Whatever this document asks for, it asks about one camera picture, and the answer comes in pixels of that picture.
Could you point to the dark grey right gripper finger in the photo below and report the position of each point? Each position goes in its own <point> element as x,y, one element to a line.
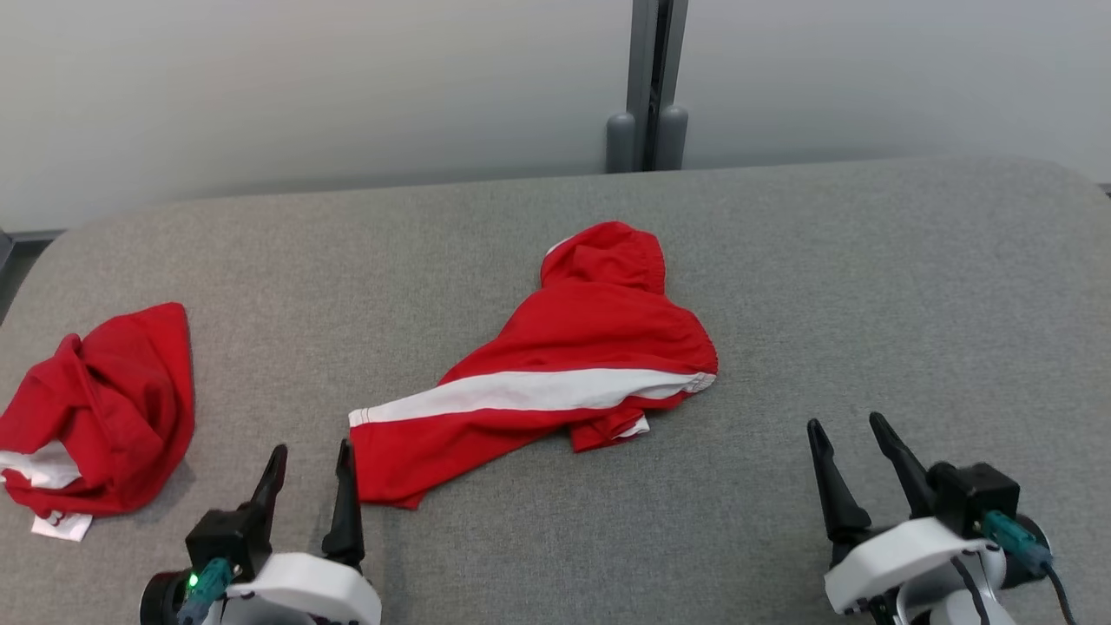
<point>838,495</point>
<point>903,460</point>

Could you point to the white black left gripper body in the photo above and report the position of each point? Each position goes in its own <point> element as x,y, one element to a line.
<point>304,590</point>

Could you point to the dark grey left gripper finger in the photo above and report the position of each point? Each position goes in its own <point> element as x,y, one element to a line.
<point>345,521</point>
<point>269,486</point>

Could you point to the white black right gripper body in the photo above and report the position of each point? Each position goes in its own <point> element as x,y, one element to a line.
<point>894,555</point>

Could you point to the red shirt with white sleeves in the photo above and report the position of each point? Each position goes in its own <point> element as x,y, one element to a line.
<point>113,408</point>

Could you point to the red shorts with white stripe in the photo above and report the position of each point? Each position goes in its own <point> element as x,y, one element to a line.
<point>590,330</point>

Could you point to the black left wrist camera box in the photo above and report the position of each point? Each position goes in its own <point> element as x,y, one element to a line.
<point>226,538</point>

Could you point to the grey cylindrical post foot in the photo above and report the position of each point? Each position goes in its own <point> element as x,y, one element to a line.
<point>672,139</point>
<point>621,143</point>

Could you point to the grey metal partition post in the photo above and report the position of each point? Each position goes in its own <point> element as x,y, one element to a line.
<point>642,52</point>

